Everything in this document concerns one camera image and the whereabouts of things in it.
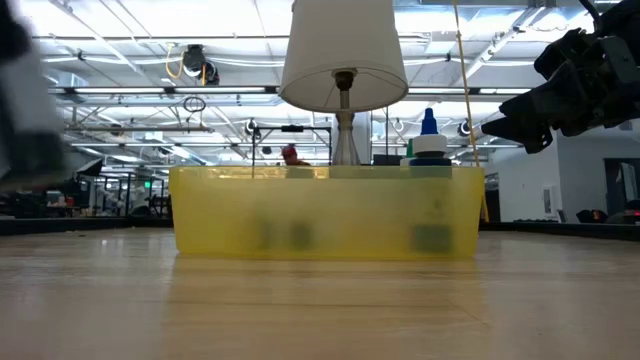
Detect silver glass lamp base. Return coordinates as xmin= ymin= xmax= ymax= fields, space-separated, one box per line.
xmin=332 ymin=68 xmax=362 ymax=167

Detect yellow cable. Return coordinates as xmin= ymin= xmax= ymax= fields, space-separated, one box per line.
xmin=452 ymin=0 xmax=490 ymax=224

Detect person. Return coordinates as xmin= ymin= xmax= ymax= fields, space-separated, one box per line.
xmin=279 ymin=144 xmax=311 ymax=167

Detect large blue food coloring bottle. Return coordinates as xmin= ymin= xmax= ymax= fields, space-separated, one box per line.
xmin=408 ymin=107 xmax=454 ymax=254

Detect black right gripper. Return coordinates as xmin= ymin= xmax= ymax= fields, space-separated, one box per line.
xmin=481 ymin=27 xmax=640 ymax=154

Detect black background frame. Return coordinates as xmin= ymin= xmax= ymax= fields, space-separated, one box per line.
xmin=249 ymin=124 xmax=334 ymax=167

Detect white lampshade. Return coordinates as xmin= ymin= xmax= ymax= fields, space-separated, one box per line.
xmin=278 ymin=0 xmax=410 ymax=114

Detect black ceiling cable reel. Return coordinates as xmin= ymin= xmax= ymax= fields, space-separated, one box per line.
xmin=180 ymin=43 xmax=221 ymax=87

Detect large green food coloring bottle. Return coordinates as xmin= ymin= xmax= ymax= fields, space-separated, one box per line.
xmin=399 ymin=138 xmax=416 ymax=167

